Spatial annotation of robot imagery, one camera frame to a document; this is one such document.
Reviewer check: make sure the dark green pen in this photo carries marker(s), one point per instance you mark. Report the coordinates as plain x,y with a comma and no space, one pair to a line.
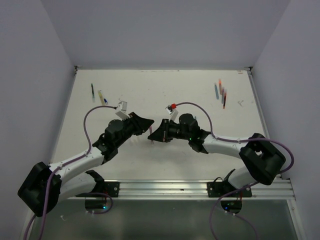
92,92

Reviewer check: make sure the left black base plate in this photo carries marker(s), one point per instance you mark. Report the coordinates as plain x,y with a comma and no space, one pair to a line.
111,188

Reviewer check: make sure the orange tipped pen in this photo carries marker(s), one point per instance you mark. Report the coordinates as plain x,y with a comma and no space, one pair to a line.
220,86

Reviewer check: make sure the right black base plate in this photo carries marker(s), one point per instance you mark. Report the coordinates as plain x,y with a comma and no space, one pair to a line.
217,189

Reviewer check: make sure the purple red pen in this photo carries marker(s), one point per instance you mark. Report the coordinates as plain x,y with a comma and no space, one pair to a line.
223,97

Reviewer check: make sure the aluminium mounting rail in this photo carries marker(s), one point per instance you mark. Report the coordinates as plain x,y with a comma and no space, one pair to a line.
175,190

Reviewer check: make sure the yellow highlighter pen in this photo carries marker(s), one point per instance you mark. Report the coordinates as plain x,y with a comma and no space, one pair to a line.
101,97

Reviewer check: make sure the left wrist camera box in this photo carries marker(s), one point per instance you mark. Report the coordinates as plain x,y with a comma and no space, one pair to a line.
121,110

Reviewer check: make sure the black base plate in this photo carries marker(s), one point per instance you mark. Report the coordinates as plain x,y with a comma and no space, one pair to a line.
217,189
111,188

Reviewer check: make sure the light blue pen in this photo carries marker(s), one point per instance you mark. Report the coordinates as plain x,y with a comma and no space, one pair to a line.
217,93

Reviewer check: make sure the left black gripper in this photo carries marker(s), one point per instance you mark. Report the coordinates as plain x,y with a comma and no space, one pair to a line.
140,124

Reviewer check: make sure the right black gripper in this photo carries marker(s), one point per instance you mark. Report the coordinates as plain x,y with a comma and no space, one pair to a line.
162,133

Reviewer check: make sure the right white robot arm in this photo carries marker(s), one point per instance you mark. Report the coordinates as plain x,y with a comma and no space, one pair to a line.
262,160

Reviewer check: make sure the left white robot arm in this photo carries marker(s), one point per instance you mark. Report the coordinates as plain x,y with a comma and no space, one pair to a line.
42,187

